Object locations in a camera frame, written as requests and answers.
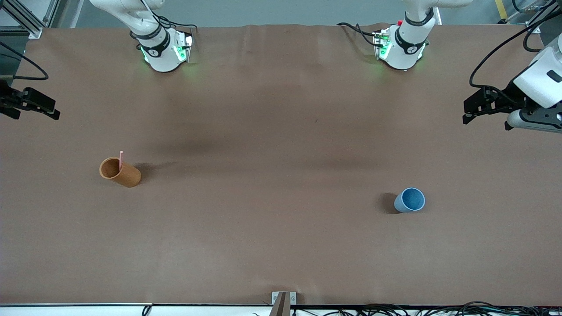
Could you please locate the orange cup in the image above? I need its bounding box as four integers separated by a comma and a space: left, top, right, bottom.
99, 157, 142, 188

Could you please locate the blue cup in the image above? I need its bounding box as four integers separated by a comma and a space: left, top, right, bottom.
394, 187, 426, 214

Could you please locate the brown table cover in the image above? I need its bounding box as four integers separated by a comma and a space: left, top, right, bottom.
0, 23, 562, 306

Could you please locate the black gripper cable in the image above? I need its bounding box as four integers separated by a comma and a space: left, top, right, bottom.
469, 2, 562, 88
0, 41, 49, 82

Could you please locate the aluminium frame profile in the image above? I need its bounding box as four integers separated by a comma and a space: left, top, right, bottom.
0, 0, 61, 39
526, 0, 562, 35

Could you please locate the black arm base cable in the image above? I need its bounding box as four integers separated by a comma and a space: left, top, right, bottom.
140, 0, 199, 33
337, 22, 379, 47

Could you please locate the metal table edge bracket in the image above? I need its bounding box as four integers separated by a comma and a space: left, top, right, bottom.
271, 291, 297, 316

